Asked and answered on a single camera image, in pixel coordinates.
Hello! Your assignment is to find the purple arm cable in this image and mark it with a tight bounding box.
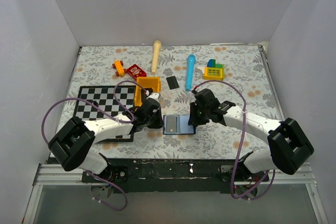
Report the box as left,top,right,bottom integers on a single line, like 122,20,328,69
193,80,276,200
41,80,150,211

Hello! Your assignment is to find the black credit card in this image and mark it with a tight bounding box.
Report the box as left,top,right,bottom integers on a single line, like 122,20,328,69
166,76,179,90

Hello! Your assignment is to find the red owl toy block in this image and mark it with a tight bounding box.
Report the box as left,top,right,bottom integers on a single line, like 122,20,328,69
127,64,147,81

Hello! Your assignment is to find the cream toy microphone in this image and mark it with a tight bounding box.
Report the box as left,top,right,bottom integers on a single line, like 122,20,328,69
151,40,161,74

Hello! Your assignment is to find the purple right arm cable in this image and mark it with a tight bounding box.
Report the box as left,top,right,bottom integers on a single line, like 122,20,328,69
193,80,276,200

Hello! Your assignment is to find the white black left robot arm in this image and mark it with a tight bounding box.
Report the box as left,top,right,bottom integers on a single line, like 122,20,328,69
48,93,163,182

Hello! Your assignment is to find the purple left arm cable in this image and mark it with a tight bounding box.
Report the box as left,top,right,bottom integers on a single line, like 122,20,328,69
41,80,150,211

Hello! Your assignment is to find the blue leather card holder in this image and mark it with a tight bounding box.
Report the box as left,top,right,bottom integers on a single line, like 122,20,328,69
163,115,196,135

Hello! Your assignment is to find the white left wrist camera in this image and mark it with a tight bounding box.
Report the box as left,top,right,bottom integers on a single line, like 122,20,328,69
147,92,161,102

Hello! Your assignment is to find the yellow green toy brick house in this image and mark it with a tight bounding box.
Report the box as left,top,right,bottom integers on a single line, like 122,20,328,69
197,59,225,81

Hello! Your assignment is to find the black silver chessboard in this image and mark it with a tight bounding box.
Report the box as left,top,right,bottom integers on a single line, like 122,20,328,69
73,85,137,143

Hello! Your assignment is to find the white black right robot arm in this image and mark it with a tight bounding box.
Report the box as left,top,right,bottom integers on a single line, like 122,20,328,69
188,89,314,181

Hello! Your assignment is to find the yellow toy brick car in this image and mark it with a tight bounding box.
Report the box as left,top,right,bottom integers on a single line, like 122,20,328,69
112,60,126,77

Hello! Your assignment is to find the yellow plastic bin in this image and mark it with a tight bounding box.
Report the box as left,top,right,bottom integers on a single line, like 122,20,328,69
134,77,161,106

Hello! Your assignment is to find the blue toy microphone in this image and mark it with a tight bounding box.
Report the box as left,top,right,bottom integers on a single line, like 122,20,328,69
185,55,196,91

